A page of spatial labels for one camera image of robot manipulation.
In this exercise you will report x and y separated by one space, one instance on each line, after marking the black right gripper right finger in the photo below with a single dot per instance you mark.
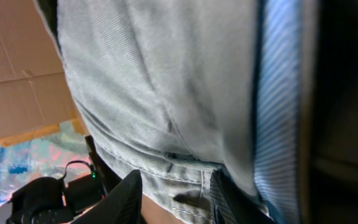
230 206

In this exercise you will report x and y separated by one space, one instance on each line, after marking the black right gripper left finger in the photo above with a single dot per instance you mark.
121 206

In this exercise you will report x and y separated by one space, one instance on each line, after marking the khaki green shorts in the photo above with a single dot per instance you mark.
220 83

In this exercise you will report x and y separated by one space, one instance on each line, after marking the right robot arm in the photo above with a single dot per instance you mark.
181 188

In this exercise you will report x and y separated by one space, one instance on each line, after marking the brown cardboard box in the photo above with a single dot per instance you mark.
33 89

